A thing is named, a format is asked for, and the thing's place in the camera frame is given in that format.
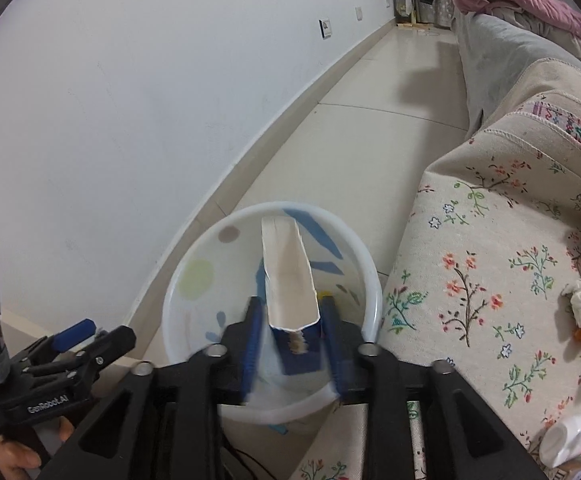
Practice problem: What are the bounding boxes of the grey blanket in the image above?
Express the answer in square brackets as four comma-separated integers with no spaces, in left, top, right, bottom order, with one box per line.
[453,10,581,136]

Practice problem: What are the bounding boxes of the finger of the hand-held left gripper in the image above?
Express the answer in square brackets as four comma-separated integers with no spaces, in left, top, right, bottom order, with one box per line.
[35,325,137,391]
[20,317,96,363]

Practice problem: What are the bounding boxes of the white plastic basin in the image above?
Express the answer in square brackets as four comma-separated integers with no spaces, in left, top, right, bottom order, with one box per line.
[162,201,383,426]

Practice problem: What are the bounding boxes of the blue biscuit box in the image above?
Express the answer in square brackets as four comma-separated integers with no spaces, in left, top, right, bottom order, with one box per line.
[260,215,324,376]

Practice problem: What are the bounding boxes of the floral covered bed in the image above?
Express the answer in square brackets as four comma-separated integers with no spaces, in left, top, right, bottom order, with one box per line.
[290,92,581,480]

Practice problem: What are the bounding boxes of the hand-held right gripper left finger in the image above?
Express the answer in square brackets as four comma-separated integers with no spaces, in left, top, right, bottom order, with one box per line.
[35,296,266,480]

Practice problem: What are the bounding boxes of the black cable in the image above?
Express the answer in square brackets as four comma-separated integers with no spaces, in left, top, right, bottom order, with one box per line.
[223,444,277,480]

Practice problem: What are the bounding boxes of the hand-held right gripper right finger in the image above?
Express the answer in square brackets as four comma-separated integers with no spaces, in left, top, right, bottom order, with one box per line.
[318,295,551,480]

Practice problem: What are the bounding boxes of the person's left hand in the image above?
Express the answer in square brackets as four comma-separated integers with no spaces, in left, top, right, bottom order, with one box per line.
[0,416,76,480]

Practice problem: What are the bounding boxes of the white plastic bottle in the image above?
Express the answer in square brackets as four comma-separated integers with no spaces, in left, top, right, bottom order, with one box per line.
[539,407,581,467]

